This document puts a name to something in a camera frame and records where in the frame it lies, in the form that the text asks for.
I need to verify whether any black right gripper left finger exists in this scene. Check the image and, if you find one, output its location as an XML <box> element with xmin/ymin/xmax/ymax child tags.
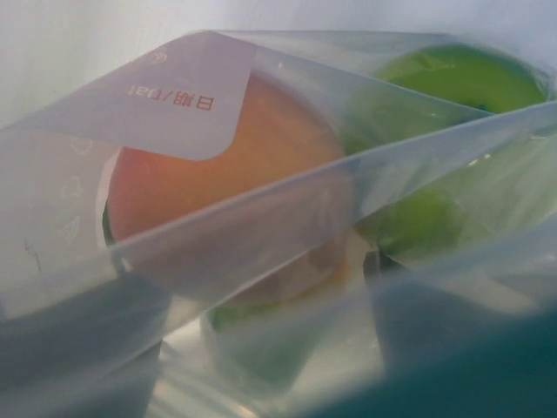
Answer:
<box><xmin>1</xmin><ymin>277</ymin><xmax>171</xmax><ymax>417</ymax></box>

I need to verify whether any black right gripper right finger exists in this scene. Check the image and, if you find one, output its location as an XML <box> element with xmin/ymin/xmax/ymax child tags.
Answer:
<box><xmin>369</xmin><ymin>256</ymin><xmax>557</xmax><ymax>418</ymax></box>

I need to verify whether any clear zip top bag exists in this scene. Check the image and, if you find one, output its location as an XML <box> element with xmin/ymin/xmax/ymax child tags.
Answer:
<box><xmin>0</xmin><ymin>28</ymin><xmax>557</xmax><ymax>418</ymax></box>

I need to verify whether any orange fake peach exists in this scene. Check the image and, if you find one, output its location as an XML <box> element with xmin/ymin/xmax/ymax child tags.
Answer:
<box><xmin>102</xmin><ymin>71</ymin><xmax>356</xmax><ymax>306</ymax></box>

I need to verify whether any green fake apple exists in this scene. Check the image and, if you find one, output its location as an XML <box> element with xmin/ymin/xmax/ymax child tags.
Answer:
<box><xmin>339</xmin><ymin>44</ymin><xmax>553</xmax><ymax>154</ymax></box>

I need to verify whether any green fake watermelon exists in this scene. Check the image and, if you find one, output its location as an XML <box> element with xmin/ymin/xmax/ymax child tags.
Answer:
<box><xmin>355</xmin><ymin>187</ymin><xmax>465</xmax><ymax>260</ymax></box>

